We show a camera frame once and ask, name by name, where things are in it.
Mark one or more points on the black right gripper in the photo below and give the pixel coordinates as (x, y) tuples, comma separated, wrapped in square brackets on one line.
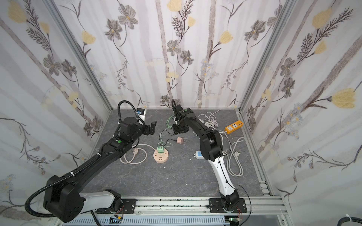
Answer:
[(176, 117)]

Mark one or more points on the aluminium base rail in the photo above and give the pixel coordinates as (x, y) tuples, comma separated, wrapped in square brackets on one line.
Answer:
[(253, 211)]

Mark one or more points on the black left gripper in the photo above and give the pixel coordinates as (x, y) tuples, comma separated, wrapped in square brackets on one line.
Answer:
[(150, 128)]

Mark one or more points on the round pink power socket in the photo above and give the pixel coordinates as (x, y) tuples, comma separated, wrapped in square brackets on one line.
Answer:
[(161, 157)]

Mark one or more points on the white blue power strip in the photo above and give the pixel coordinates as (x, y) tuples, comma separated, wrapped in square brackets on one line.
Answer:
[(198, 155)]

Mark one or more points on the white slotted cable duct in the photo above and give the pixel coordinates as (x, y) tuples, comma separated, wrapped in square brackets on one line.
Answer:
[(163, 221)]

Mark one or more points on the pink USB charger adapter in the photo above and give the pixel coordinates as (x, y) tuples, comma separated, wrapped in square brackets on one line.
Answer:
[(180, 140)]

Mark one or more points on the green USB charger plug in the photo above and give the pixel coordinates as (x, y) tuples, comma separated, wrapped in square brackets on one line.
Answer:
[(160, 149)]

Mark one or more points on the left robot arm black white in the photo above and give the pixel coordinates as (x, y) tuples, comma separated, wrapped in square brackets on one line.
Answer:
[(63, 194)]

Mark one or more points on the orange power strip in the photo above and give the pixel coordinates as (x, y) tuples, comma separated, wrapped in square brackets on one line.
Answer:
[(234, 127)]

